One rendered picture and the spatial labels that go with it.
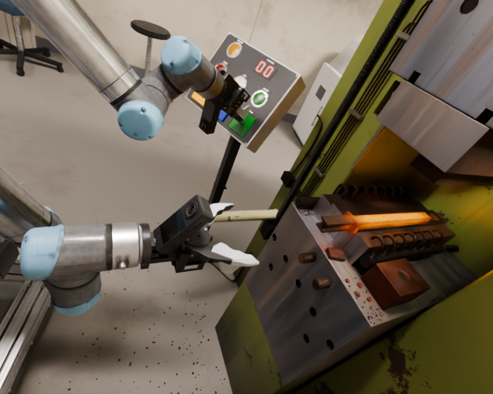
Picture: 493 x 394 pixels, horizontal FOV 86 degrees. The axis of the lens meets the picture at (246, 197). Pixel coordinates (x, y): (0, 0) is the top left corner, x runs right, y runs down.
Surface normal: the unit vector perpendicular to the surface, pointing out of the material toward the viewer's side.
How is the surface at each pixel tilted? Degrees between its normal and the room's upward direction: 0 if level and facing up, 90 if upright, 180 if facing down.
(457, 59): 90
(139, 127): 90
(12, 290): 0
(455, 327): 90
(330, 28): 90
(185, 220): 58
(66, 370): 0
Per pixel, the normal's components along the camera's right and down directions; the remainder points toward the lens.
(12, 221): 0.66, 0.66
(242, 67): -0.40, -0.11
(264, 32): 0.10, 0.67
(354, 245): -0.88, 0.00
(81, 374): 0.33, -0.72
